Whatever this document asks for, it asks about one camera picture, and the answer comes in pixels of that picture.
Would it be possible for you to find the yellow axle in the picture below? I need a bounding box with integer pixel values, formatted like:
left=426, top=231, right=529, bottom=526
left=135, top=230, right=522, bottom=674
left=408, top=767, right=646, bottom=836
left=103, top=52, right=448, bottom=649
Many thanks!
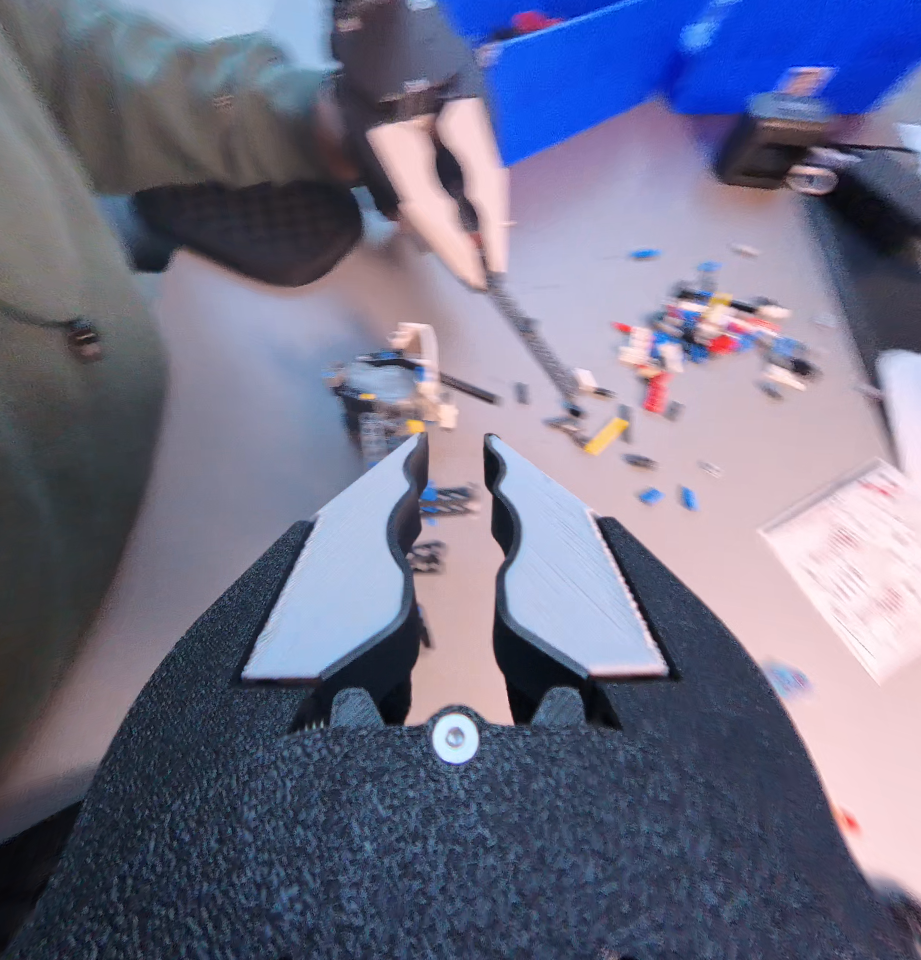
left=584, top=416, right=630, bottom=456

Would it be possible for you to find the long grey holed beam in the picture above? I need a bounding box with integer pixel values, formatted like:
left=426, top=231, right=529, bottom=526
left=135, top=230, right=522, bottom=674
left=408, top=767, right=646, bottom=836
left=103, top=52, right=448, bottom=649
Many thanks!
left=484, top=270, right=585, bottom=410

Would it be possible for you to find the black toy truck chassis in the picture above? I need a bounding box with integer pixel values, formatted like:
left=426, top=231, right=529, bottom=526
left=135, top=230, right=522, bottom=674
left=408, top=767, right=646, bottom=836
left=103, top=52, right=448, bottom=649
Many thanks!
left=325, top=322, right=503, bottom=579

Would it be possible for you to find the grey desk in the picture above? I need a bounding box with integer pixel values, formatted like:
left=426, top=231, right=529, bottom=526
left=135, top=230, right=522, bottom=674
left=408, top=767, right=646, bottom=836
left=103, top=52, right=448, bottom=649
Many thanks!
left=0, top=97, right=921, bottom=960

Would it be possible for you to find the pile of assorted small bricks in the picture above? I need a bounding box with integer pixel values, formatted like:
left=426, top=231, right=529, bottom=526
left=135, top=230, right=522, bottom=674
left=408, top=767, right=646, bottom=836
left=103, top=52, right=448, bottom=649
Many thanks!
left=614, top=281, right=822, bottom=414

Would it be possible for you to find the white book stand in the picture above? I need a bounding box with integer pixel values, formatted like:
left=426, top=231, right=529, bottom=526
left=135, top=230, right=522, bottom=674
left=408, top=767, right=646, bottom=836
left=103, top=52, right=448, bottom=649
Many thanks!
left=876, top=348, right=921, bottom=489

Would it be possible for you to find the black flat case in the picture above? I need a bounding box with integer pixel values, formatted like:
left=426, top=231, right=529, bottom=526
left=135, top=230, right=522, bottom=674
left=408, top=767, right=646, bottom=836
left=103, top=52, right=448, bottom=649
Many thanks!
left=801, top=146, right=921, bottom=376

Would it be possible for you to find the person's left forearm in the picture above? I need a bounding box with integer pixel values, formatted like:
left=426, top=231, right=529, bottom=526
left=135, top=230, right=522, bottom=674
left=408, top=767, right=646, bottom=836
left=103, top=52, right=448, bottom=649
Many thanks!
left=0, top=0, right=357, bottom=196

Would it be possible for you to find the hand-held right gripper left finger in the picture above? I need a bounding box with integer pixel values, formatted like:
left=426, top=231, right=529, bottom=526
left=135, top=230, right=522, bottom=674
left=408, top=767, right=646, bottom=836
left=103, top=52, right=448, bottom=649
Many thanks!
left=241, top=432, right=430, bottom=725

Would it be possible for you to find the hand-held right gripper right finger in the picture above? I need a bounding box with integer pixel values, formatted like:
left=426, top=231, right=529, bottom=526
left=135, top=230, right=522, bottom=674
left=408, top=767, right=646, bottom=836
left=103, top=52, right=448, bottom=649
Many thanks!
left=483, top=433, right=670, bottom=725

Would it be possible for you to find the blue round printed disc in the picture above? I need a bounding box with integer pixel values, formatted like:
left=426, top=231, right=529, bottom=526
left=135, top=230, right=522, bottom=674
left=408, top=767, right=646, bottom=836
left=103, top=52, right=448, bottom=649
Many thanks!
left=764, top=660, right=813, bottom=699

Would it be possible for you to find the sticker sheet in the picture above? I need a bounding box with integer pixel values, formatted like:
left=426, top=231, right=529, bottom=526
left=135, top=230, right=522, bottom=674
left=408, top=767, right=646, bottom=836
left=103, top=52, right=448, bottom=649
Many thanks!
left=759, top=459, right=921, bottom=685

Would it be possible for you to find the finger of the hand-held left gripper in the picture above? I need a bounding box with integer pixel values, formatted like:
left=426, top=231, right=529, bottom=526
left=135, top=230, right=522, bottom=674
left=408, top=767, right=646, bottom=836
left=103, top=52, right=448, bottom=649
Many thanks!
left=438, top=97, right=512, bottom=275
left=365, top=116, right=489, bottom=294

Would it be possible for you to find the black adapter box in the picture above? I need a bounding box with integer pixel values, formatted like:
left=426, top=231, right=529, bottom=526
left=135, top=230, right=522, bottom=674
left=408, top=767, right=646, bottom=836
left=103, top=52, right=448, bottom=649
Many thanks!
left=719, top=112, right=840, bottom=198

